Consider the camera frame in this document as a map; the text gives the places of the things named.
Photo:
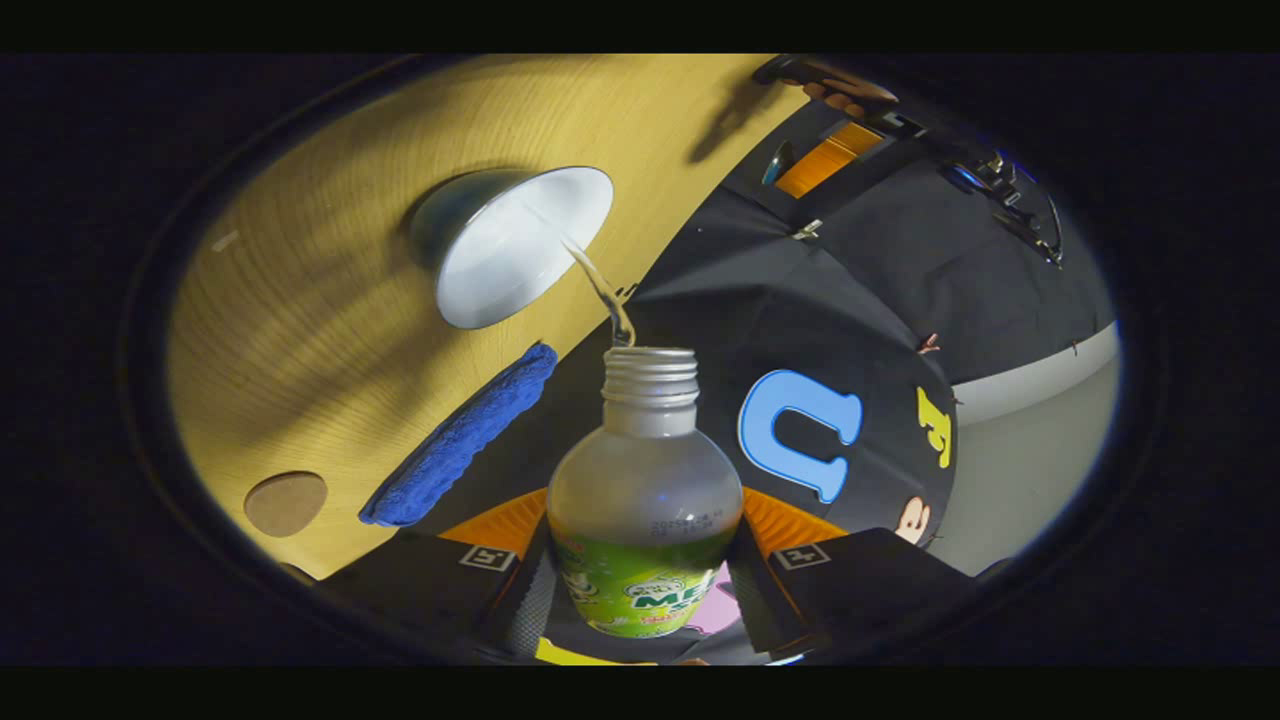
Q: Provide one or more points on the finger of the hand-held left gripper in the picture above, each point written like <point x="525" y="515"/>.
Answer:
<point x="825" y="160"/>

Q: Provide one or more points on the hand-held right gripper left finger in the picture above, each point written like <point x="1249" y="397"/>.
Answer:
<point x="430" y="585"/>

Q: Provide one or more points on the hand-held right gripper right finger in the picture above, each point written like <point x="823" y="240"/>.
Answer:
<point x="870" y="580"/>

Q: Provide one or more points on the teal teacup lid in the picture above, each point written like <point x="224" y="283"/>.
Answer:
<point x="777" y="163"/>

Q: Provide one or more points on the brown round coaster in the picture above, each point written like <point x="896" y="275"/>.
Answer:
<point x="286" y="504"/>

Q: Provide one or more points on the silver green label water bottle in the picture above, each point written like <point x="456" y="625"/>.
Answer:
<point x="645" y="500"/>

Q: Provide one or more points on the clear water stream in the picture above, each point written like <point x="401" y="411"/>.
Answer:
<point x="600" y="285"/>

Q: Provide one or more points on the white teacup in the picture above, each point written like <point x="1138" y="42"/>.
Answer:
<point x="520" y="250"/>

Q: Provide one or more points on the white cloth clip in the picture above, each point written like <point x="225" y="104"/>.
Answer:
<point x="806" y="230"/>

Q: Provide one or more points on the blue towel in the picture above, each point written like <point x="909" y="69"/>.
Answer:
<point x="460" y="440"/>

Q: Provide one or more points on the red cloth clip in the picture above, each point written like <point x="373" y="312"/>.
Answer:
<point x="930" y="344"/>

